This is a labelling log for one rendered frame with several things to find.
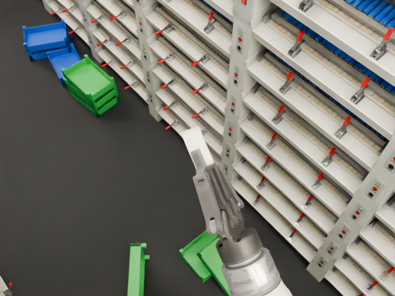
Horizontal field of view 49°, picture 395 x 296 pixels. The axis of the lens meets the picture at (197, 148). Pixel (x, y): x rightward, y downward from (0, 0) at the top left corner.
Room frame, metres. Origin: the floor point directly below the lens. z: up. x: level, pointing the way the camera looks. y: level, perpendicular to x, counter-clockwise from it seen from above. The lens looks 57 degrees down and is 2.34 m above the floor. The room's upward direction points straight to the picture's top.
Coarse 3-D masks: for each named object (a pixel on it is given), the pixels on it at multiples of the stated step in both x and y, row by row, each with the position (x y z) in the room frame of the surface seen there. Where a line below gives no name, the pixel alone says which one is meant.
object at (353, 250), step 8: (360, 240) 0.70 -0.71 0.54; (352, 248) 0.68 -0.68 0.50; (360, 248) 0.68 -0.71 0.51; (368, 248) 0.68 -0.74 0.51; (352, 256) 0.65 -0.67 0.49; (360, 256) 0.65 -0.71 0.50; (368, 256) 0.65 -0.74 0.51; (376, 256) 0.64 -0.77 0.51; (360, 264) 0.62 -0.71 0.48; (368, 264) 0.61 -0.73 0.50; (376, 264) 0.61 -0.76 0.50; (384, 264) 0.61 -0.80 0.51; (368, 272) 0.59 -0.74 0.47; (376, 272) 0.58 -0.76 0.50; (392, 272) 0.57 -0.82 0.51; (376, 280) 0.56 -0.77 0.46; (392, 280) 0.54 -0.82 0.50; (392, 288) 0.51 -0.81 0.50
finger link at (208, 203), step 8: (208, 176) 0.35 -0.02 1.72; (200, 184) 0.34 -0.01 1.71; (208, 184) 0.34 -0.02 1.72; (200, 192) 0.33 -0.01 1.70; (208, 192) 0.33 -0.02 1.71; (200, 200) 0.32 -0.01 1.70; (208, 200) 0.32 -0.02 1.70; (216, 200) 0.32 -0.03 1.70; (208, 208) 0.31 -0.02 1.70; (216, 208) 0.30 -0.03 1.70; (208, 216) 0.29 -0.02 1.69; (216, 216) 0.29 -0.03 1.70; (208, 224) 0.28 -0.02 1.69; (216, 224) 0.28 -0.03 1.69; (208, 232) 0.27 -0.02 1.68
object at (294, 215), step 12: (240, 156) 1.24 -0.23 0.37; (240, 168) 1.20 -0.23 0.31; (252, 168) 1.20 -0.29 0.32; (252, 180) 1.13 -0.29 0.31; (264, 180) 1.12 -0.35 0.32; (264, 192) 1.06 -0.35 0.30; (276, 192) 1.05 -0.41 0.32; (276, 204) 0.99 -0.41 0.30; (288, 204) 0.98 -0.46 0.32; (288, 216) 0.92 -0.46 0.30; (300, 216) 0.89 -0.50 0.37; (300, 228) 0.86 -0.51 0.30; (312, 228) 0.85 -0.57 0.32; (312, 240) 0.80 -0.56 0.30
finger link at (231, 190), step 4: (220, 164) 0.40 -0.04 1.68; (220, 168) 0.39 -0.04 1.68; (220, 172) 0.39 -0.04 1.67; (224, 172) 0.39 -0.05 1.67; (224, 176) 0.38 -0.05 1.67; (224, 180) 0.38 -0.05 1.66; (228, 180) 0.38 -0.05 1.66; (228, 184) 0.37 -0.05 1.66; (228, 188) 0.37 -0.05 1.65; (232, 188) 0.37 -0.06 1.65; (228, 192) 0.36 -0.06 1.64; (232, 192) 0.36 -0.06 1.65; (232, 196) 0.36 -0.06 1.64; (236, 196) 0.36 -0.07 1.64; (236, 200) 0.35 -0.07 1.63; (240, 200) 0.36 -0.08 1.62; (240, 204) 0.35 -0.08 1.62
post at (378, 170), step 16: (384, 160) 0.74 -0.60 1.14; (368, 176) 0.75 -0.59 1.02; (384, 176) 0.72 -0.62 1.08; (384, 192) 0.69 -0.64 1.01; (352, 208) 0.74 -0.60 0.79; (368, 208) 0.70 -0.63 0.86; (336, 224) 0.75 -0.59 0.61; (352, 224) 0.71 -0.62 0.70; (336, 240) 0.72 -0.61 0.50; (352, 240) 0.68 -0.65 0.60; (320, 256) 0.73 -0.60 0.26; (336, 256) 0.69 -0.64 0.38; (320, 272) 0.70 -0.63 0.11
